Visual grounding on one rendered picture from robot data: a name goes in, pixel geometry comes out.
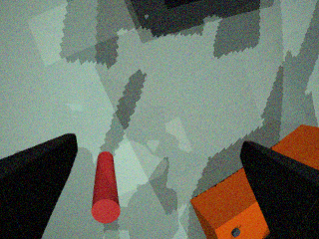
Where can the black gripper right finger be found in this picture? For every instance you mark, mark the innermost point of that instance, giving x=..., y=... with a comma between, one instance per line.
x=286, y=190

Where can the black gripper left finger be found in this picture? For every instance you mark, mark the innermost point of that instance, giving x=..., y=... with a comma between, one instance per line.
x=31, y=182

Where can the red peg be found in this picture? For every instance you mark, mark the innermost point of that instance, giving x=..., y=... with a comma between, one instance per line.
x=106, y=202

